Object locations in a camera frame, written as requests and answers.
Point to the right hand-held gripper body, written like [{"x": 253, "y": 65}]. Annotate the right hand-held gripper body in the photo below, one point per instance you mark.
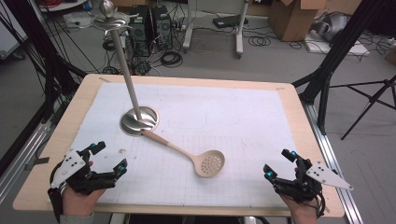
[{"x": 299, "y": 186}]

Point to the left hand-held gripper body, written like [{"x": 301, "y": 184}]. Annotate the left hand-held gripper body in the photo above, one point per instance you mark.
[{"x": 77, "y": 179}]

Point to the beige slotted spoon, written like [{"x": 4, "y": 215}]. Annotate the beige slotted spoon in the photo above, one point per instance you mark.
[{"x": 208, "y": 163}]

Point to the person's left hand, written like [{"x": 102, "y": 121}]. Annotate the person's left hand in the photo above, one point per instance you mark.
[{"x": 79, "y": 202}]

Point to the person's right hand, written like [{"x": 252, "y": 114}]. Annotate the person's right hand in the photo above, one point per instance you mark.
[{"x": 303, "y": 213}]

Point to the black tape strip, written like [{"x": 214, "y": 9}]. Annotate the black tape strip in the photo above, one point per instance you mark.
[{"x": 39, "y": 162}]

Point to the white grid paper mat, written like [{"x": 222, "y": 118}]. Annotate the white grid paper mat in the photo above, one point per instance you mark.
[{"x": 218, "y": 118}]

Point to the metal utensil stand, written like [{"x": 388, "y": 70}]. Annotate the metal utensil stand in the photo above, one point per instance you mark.
[{"x": 124, "y": 67}]

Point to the black tripod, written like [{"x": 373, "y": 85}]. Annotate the black tripod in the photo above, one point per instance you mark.
[{"x": 370, "y": 99}]

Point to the white foam board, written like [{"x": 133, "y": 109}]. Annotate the white foam board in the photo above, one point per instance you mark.
[{"x": 355, "y": 49}]

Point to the black computer tower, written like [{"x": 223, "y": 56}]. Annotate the black computer tower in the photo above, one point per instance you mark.
[
  {"x": 140, "y": 31},
  {"x": 162, "y": 28}
]

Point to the white stand leg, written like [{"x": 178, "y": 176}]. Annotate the white stand leg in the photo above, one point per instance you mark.
[
  {"x": 188, "y": 31},
  {"x": 239, "y": 34}
]

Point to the open cardboard box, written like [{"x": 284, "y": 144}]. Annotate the open cardboard box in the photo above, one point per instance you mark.
[{"x": 289, "y": 21}]

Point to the grey bag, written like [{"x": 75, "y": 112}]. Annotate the grey bag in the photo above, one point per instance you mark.
[{"x": 333, "y": 26}]

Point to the black flat device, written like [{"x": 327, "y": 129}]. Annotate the black flat device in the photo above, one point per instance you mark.
[{"x": 229, "y": 21}]

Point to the aluminium rail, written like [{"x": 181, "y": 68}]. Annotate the aluminium rail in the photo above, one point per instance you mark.
[
  {"x": 333, "y": 155},
  {"x": 21, "y": 168}
]

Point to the black metal frame post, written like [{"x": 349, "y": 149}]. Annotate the black metal frame post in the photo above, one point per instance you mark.
[
  {"x": 348, "y": 40},
  {"x": 53, "y": 71}
]

